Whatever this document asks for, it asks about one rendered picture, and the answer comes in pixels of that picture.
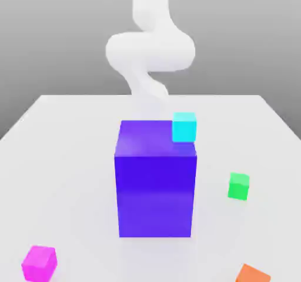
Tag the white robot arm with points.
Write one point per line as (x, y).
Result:
(150, 51)

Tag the large purple box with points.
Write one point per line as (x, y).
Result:
(155, 192)

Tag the small green cube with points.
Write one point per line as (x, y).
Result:
(238, 187)

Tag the small magenta cube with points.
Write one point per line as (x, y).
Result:
(40, 263)

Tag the small orange cube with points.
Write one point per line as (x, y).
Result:
(252, 275)

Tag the small cyan cube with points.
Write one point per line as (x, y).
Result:
(184, 129)

